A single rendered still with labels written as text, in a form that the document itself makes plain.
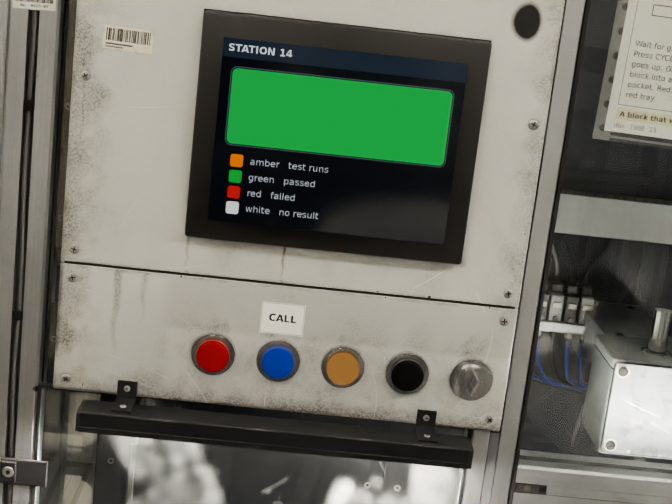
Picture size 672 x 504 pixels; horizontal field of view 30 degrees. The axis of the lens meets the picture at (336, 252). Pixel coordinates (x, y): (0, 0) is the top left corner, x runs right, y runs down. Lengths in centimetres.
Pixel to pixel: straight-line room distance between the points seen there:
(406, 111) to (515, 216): 14
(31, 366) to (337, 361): 28
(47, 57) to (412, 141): 33
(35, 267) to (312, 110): 29
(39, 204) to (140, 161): 10
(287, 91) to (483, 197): 20
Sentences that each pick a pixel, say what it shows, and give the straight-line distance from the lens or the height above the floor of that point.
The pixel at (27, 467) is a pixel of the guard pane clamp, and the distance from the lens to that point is 124.
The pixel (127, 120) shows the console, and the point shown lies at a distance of 112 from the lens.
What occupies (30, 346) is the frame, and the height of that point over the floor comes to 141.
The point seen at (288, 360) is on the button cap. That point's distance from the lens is 115.
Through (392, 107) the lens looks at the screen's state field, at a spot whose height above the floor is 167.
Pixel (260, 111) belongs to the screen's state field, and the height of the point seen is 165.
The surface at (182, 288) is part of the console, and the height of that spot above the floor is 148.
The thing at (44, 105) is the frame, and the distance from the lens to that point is 114.
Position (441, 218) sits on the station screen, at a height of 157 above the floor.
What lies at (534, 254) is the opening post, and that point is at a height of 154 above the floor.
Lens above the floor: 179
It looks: 13 degrees down
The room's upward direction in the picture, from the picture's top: 7 degrees clockwise
